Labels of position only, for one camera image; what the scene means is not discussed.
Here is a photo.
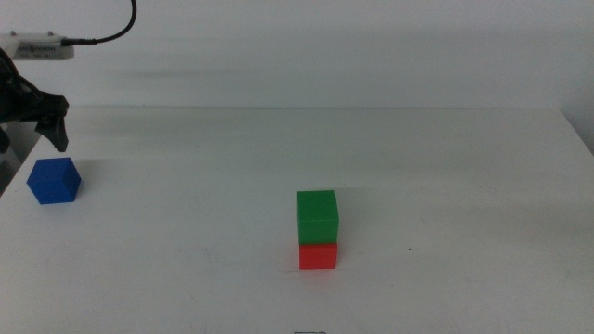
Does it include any blue cube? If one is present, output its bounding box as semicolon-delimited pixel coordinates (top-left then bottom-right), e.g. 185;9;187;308
26;157;83;205

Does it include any green cube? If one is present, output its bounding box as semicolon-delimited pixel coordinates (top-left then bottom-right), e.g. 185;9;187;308
296;189;340;246

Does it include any red cube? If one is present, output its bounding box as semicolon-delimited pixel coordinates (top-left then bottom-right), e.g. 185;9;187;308
298;242;339;271

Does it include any grey object beside table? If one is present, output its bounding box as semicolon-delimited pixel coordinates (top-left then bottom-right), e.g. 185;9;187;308
0;138;22;196

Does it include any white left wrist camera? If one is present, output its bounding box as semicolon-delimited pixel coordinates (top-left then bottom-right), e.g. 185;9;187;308
0;31;75;61

